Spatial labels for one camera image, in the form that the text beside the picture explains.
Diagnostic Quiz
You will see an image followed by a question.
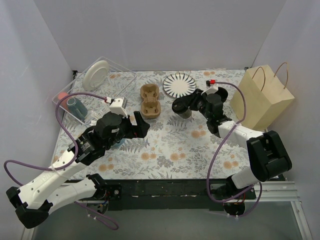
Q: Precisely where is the black coffee cup lid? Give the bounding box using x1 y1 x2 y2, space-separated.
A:
172 98 189 115

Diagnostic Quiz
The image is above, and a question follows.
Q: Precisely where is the black takeout coffee cup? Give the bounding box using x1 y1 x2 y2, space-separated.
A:
178 108 192 119

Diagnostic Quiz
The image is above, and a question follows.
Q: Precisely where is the brown paper bag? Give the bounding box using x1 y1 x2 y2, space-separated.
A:
230 65 295 131

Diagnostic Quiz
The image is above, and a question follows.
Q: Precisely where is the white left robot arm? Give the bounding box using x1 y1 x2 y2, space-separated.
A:
6 111 150 229

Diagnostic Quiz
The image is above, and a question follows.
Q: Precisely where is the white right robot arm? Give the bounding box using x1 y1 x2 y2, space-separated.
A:
172 87 292 199

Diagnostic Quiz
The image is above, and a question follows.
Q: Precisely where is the floral tablecloth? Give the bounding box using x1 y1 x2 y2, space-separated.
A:
48 69 282 181

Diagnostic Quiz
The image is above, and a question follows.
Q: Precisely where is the light blue straw cup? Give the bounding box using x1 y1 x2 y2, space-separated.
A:
111 138 126 149

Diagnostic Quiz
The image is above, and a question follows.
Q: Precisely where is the stack of black cups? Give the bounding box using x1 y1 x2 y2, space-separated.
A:
216 87 228 103

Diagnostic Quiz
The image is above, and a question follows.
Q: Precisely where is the brown cardboard cup carrier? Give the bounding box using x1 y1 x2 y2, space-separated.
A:
140 84 161 119

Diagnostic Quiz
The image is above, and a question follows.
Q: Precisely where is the white wrapped straws bundle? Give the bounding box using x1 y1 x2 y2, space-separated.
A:
90 111 103 126

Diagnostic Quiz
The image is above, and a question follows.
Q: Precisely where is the blue striped white plate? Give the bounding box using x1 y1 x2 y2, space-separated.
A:
162 72 197 99

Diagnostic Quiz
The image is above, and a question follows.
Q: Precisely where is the dark teal cup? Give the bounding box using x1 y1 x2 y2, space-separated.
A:
66 97 88 121

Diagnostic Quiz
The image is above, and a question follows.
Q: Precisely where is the plain white plate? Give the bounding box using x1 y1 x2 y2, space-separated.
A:
82 60 109 91

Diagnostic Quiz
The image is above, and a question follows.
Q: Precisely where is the pink cup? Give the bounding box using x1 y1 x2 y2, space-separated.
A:
57 92 68 101

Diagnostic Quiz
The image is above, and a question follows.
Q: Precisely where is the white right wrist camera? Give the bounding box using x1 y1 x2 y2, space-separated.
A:
202 79 219 95

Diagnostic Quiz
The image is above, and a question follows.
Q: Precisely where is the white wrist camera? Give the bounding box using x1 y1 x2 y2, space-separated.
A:
104 97 128 118
202 79 219 95

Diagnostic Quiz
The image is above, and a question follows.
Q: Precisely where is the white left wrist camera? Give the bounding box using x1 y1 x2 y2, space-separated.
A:
104 97 128 118

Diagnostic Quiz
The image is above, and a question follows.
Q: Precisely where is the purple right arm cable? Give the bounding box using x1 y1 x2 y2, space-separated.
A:
206 80 263 217

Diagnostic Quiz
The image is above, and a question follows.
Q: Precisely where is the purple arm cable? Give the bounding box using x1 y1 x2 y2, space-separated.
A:
206 80 263 217
3 92 120 230

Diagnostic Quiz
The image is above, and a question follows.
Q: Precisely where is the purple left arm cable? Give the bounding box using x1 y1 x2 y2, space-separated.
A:
3 92 120 230

